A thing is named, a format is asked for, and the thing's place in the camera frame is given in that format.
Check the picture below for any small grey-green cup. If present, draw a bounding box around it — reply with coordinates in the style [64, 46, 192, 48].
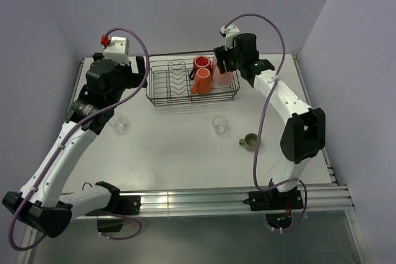
[239, 133, 259, 151]

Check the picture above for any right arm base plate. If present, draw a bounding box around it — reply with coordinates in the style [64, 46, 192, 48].
[243, 188, 304, 211]

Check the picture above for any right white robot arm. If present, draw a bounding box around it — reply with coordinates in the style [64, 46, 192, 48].
[214, 27, 325, 208]

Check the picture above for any pink ceramic mug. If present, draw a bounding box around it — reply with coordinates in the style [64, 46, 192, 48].
[212, 56, 235, 86]

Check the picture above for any orange mug white inside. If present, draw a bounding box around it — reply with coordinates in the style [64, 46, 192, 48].
[191, 68, 212, 95]

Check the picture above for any clear glass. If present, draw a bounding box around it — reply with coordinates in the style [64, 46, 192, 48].
[212, 116, 228, 135]
[107, 113, 128, 135]

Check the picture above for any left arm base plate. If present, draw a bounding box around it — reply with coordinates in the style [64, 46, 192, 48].
[110, 195, 141, 216]

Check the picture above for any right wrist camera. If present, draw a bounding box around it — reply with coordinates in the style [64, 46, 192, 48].
[220, 24, 241, 51]

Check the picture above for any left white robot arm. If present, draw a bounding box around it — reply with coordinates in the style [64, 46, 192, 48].
[2, 53, 147, 238]

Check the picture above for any red ceramic mug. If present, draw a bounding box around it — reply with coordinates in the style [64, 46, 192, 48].
[189, 56, 212, 80]

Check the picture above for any aluminium frame rail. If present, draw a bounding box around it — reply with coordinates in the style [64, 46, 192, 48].
[29, 183, 355, 221]

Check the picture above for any black wire dish rack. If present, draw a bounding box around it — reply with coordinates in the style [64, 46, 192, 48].
[146, 51, 240, 107]

